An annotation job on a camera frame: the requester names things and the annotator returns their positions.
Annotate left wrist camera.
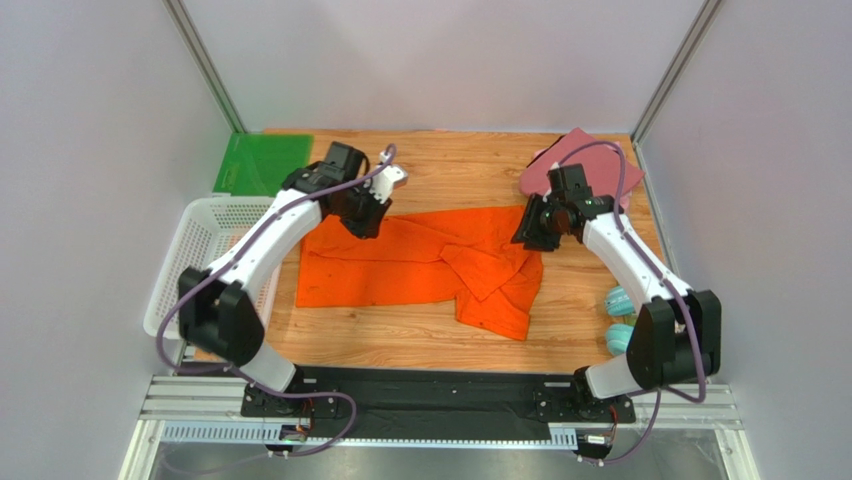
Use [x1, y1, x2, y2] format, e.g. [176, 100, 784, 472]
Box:
[369, 151, 409, 204]

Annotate aluminium frame rail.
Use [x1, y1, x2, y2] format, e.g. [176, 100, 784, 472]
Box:
[121, 375, 759, 479]

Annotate green cutting mat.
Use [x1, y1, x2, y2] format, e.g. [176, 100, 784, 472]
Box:
[213, 133, 314, 197]

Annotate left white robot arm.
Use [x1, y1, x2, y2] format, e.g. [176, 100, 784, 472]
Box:
[165, 142, 408, 392]

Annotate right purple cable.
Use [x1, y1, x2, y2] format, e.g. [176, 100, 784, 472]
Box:
[555, 140, 710, 465]

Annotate white plastic basket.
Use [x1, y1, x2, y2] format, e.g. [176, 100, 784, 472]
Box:
[143, 197, 273, 337]

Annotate purple cable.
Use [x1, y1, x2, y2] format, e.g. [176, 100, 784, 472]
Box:
[555, 140, 710, 465]
[154, 143, 399, 461]

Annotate folded maroon t shirt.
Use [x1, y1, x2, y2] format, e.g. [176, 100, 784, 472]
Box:
[518, 127, 646, 201]

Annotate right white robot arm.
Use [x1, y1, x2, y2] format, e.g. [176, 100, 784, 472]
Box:
[512, 164, 721, 403]

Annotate teal headphones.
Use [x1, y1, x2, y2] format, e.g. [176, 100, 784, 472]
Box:
[604, 286, 637, 356]

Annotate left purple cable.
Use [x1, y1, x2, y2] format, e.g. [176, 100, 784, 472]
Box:
[154, 143, 399, 461]

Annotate orange t shirt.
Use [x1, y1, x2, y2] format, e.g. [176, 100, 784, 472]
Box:
[295, 206, 544, 341]

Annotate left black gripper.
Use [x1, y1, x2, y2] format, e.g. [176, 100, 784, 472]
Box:
[333, 180, 394, 241]

